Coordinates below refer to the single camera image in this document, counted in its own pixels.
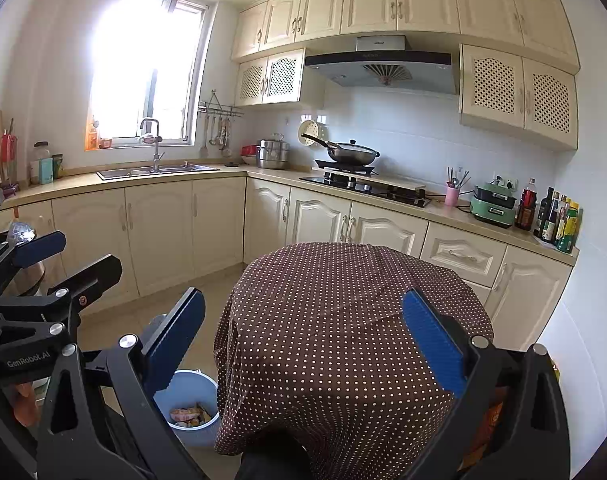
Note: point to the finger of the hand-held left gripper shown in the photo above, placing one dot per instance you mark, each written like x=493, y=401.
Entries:
x=38, y=250
x=98, y=272

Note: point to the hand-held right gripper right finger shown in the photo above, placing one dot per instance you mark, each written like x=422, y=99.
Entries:
x=431, y=340

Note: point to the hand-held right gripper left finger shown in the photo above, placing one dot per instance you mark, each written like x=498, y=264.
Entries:
x=178, y=335

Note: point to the orange peel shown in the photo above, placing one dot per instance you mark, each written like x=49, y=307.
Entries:
x=204, y=411

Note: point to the blue plastic bucket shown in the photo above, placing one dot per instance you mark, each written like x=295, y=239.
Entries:
x=198, y=435

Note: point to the person's left hand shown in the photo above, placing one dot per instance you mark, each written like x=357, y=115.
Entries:
x=27, y=405

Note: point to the clear crumpled plastic bag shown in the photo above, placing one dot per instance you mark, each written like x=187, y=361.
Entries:
x=22, y=231

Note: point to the silver rice cooker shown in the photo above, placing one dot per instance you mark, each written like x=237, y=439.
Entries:
x=33, y=276

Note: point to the cream base cabinets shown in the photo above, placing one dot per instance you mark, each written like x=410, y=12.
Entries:
x=158, y=230

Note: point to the teal box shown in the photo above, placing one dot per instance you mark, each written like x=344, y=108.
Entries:
x=45, y=171

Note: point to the dark green box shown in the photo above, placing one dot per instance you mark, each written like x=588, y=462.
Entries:
x=57, y=166

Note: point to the brown polka-dot tablecloth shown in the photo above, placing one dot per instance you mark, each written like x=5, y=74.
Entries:
x=333, y=335

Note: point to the orange patterned bag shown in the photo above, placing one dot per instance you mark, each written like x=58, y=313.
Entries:
x=496, y=415

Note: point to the clear plastic jar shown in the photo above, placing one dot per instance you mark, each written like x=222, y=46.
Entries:
x=39, y=150

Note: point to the steel kitchen sink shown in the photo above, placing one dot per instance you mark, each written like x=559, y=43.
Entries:
x=133, y=173

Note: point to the small jar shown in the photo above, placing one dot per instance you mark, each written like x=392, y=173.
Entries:
x=105, y=144

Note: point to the steel kitchen faucet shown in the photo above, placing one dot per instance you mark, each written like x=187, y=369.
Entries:
x=157, y=152

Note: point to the pink utensil holder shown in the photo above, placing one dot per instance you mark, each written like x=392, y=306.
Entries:
x=452, y=196

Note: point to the green electric cooker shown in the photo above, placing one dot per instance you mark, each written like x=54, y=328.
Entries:
x=493, y=207

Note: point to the pale wooden board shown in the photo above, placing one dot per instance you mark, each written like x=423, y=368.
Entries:
x=398, y=182

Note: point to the hanging spatula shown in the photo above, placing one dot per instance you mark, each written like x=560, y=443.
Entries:
x=204, y=150

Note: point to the bundle of chopsticks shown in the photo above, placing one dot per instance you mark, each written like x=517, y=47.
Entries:
x=456, y=179

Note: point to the black gas stove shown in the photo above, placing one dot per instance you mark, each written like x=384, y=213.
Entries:
x=363, y=187

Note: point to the row of condiment bottles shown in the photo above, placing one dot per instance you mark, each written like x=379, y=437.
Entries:
x=548, y=220

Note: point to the hanging ladle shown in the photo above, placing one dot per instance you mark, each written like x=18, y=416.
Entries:
x=213, y=140

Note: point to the hanging skimmer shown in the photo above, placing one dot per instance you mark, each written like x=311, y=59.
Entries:
x=226, y=147

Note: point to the white bowl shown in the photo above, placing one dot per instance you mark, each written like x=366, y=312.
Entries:
x=249, y=160

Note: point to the red container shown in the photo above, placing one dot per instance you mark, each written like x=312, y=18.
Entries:
x=249, y=150

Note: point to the black wok with lid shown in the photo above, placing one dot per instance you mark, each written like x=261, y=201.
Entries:
x=353, y=152

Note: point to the steel steamer pot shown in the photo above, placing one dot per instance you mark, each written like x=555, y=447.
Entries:
x=272, y=155

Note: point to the kitchen window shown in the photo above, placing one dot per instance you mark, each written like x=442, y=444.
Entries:
x=143, y=70

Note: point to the cream round colander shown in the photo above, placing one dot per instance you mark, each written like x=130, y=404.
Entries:
x=308, y=130

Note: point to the large cream lattice-door cabinet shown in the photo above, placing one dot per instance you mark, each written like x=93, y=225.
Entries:
x=518, y=95

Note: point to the small cream lattice-door cabinet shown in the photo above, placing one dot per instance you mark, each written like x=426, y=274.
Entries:
x=278, y=77

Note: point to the range hood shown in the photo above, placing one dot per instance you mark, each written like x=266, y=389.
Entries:
x=383, y=67

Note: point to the wall power socket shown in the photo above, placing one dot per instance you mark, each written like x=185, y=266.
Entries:
x=505, y=181

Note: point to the wall utensil rack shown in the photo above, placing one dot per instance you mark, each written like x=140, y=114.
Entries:
x=223, y=109

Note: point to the cream upper wall cabinets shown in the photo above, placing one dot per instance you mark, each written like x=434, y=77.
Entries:
x=423, y=0

